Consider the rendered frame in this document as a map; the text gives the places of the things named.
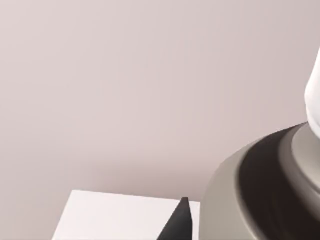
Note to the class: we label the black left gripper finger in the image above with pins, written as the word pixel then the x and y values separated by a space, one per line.
pixel 181 225

